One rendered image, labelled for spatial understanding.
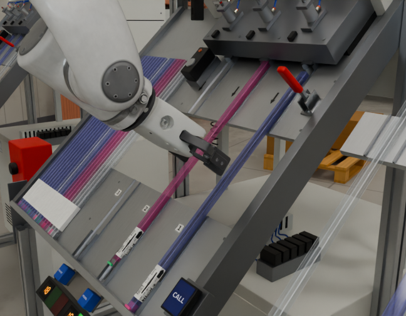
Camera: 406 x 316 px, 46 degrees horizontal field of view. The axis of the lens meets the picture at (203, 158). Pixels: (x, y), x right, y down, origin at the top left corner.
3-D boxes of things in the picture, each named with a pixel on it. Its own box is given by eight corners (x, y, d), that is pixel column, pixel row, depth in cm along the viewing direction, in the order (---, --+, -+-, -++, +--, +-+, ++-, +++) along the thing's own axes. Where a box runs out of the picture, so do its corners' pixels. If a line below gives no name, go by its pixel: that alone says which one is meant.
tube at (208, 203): (134, 313, 73) (130, 310, 73) (130, 309, 74) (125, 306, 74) (309, 76, 86) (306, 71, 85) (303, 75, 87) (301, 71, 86)
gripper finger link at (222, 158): (215, 140, 67) (242, 162, 71) (201, 136, 69) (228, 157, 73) (203, 160, 66) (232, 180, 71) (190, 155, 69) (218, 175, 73)
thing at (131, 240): (116, 269, 83) (110, 265, 82) (112, 266, 84) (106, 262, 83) (275, 59, 95) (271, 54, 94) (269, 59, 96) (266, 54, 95)
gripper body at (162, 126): (162, 83, 62) (214, 126, 69) (124, 77, 70) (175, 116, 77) (133, 132, 61) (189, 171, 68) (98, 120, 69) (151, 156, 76)
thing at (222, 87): (311, 158, 80) (299, 140, 77) (123, 106, 130) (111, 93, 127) (405, 21, 88) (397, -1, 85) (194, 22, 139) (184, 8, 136)
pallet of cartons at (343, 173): (307, 143, 475) (309, 105, 465) (381, 153, 438) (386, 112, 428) (262, 169, 390) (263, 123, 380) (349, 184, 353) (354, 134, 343)
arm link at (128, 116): (151, 71, 61) (166, 84, 63) (118, 66, 68) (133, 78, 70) (117, 126, 60) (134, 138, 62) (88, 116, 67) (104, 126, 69)
